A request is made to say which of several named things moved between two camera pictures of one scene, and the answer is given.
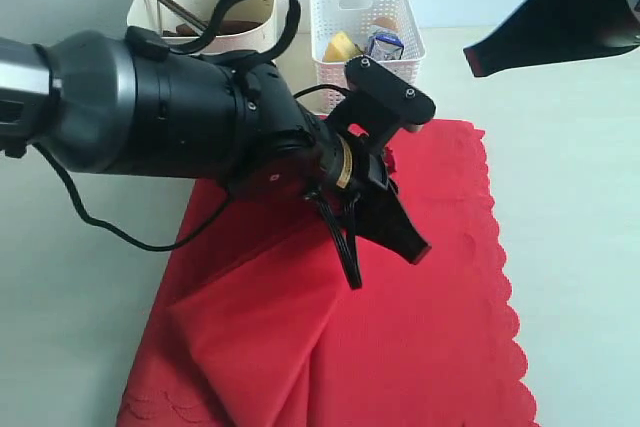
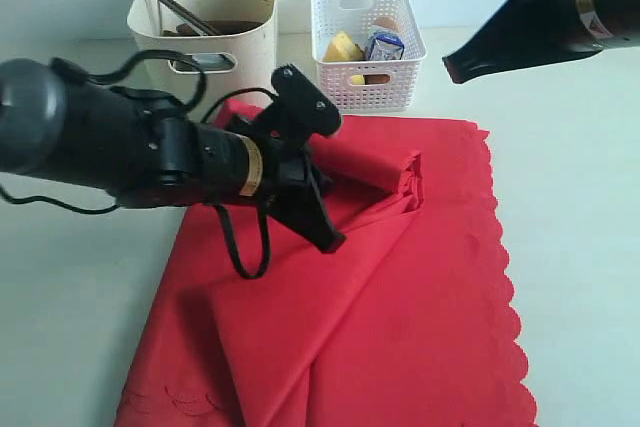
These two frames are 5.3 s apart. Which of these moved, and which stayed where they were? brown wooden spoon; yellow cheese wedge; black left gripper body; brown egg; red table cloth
Moved: black left gripper body
Stayed: brown wooden spoon; yellow cheese wedge; red table cloth; brown egg
